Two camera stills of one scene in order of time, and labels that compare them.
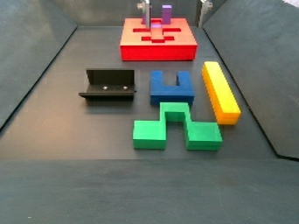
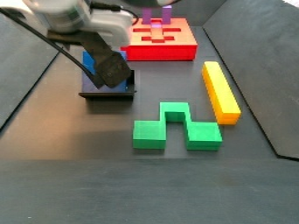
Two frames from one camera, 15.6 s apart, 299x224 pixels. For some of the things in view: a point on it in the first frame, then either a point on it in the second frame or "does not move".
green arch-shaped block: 203,135 does not move
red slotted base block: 164,42 does not move
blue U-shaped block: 165,93 → 89,85
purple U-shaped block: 165,17 does not move
